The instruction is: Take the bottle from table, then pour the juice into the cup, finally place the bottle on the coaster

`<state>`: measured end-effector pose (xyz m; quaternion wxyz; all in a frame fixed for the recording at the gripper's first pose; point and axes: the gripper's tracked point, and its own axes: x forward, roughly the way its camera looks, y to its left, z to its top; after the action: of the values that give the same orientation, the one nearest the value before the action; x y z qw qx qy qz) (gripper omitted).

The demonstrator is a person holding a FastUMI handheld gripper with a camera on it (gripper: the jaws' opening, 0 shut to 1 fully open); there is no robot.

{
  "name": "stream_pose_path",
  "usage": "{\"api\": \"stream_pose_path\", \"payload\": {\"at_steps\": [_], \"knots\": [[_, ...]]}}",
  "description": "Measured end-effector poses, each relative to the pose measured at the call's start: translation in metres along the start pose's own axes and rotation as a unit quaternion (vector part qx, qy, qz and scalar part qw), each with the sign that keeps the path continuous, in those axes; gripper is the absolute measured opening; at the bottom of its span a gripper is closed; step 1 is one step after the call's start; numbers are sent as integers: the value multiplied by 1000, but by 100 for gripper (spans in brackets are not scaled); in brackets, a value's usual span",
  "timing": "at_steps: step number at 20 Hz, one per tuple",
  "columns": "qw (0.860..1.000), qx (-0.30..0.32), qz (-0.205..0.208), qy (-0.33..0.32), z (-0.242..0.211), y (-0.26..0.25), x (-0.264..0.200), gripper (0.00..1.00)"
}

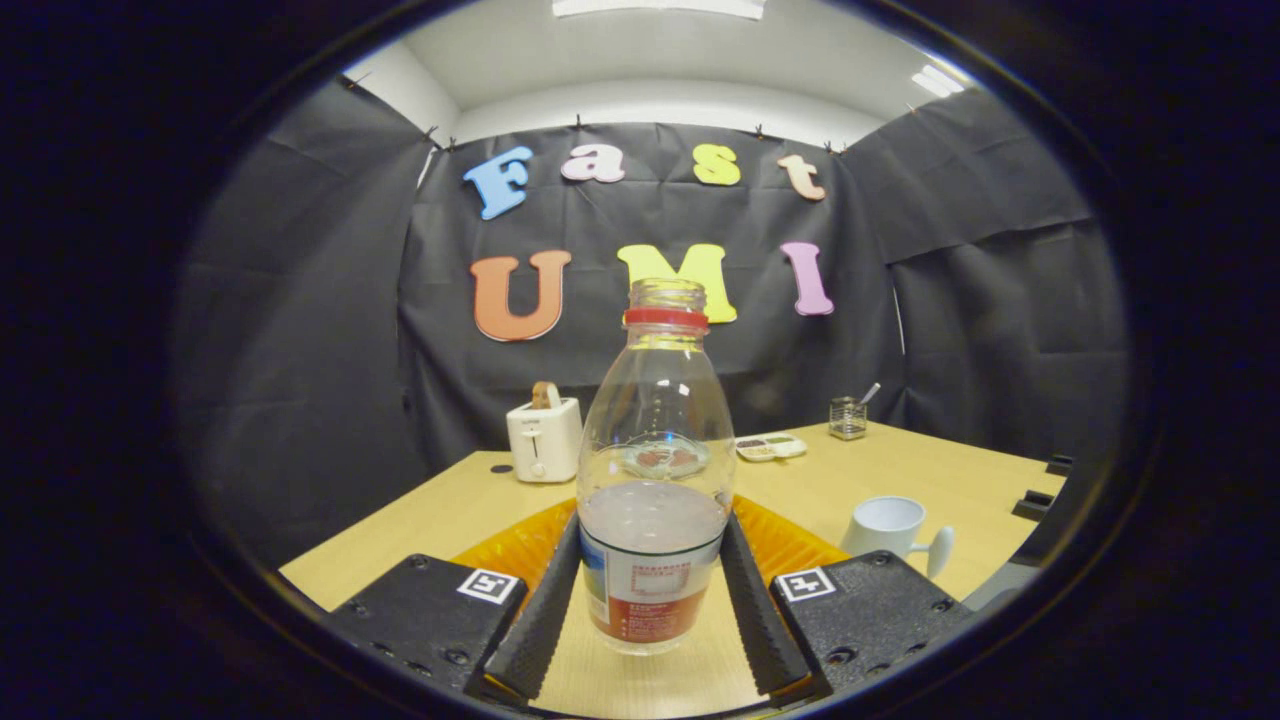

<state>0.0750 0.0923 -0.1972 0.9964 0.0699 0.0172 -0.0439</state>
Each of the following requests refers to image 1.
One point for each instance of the white toaster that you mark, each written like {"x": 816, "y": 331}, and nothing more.
{"x": 545, "y": 445}

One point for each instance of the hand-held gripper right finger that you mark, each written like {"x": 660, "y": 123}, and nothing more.
{"x": 765, "y": 630}

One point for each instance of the clear square utensil holder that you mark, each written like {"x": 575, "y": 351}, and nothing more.
{"x": 848, "y": 420}

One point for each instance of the white divided condiment dish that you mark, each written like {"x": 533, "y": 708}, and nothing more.
{"x": 770, "y": 447}

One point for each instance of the toasted bread slice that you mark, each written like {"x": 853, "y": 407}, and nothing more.
{"x": 545, "y": 395}

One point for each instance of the black backdrop cloth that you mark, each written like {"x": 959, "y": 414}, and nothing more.
{"x": 300, "y": 350}

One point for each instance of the white cup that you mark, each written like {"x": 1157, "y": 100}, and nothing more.
{"x": 885, "y": 525}

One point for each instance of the small ceiling light panel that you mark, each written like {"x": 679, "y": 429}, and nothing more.
{"x": 937, "y": 81}

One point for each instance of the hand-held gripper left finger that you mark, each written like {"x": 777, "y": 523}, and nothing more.
{"x": 535, "y": 630}

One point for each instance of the metal spoon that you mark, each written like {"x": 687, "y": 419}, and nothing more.
{"x": 871, "y": 393}

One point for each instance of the wooden table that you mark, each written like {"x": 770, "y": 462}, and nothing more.
{"x": 940, "y": 470}

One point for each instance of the black table clamp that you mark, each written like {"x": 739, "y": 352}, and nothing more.
{"x": 1059, "y": 465}
{"x": 1033, "y": 505}

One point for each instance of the clear juice bottle red label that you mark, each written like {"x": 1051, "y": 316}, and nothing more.
{"x": 655, "y": 600}

